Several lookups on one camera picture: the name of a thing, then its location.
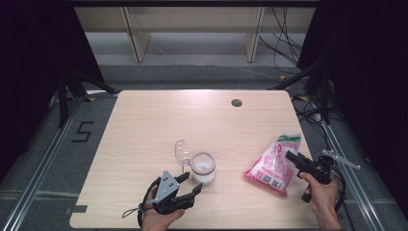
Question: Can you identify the aluminium floor rail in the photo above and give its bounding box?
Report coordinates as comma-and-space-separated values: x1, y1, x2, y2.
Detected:
0, 95, 85, 231
316, 113, 388, 231

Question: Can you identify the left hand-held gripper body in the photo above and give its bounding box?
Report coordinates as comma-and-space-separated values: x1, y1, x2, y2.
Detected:
143, 169, 196, 216

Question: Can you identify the person's left hand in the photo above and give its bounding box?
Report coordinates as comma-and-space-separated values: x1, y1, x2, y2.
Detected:
140, 184, 187, 231

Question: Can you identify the pink and white plastic bag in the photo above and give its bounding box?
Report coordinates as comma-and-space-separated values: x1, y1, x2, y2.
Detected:
242, 133, 302, 197

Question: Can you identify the person's right hand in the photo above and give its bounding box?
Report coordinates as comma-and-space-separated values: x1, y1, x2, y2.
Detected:
298, 171, 343, 227

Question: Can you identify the dark curtain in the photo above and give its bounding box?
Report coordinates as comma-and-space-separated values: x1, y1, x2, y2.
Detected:
296, 0, 408, 220
0, 0, 106, 182

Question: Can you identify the bundle of black cables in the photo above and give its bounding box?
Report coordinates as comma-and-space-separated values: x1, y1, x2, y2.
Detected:
258, 6, 305, 75

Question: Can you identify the light wooden shelf unit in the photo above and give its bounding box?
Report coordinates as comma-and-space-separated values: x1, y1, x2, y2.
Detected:
74, 6, 317, 64

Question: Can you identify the black tape strip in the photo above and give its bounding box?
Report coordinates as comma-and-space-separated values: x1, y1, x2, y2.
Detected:
64, 204, 89, 216

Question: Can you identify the clear glass jar with lid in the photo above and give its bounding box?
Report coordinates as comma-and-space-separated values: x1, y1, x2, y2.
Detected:
174, 139, 217, 186

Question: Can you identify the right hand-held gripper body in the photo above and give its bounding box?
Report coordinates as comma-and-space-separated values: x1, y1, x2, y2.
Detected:
293, 148, 361, 204

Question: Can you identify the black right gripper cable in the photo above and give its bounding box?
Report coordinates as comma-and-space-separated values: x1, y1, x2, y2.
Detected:
331, 167, 348, 214

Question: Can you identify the black metal stand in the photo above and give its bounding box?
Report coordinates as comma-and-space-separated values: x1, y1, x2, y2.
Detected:
268, 59, 335, 125
57, 66, 119, 129

